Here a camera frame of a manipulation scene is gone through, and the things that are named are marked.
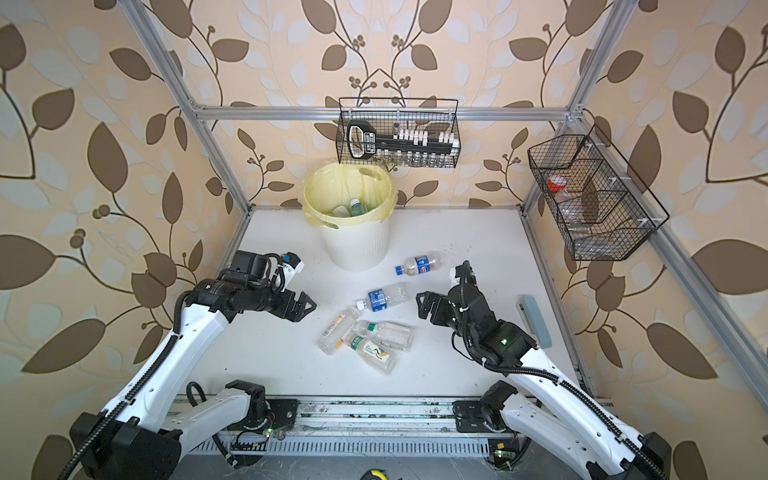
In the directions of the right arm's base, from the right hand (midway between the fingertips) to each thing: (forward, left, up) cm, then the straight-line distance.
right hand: (432, 302), depth 75 cm
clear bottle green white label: (-8, +15, -12) cm, 21 cm away
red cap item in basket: (+27, -36, +16) cm, 47 cm away
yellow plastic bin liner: (+42, +29, +4) cm, 51 cm away
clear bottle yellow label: (-4, +29, -15) cm, 33 cm away
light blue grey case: (+1, -31, -13) cm, 33 cm away
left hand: (+3, +34, 0) cm, 34 cm away
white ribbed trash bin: (+22, +21, -4) cm, 30 cm away
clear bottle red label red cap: (+36, +27, -3) cm, 45 cm away
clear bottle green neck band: (-2, +11, -16) cm, 20 cm away
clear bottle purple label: (+36, +21, -1) cm, 42 cm away
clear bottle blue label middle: (+8, +14, -12) cm, 20 cm away
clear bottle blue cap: (+21, +1, -13) cm, 25 cm away
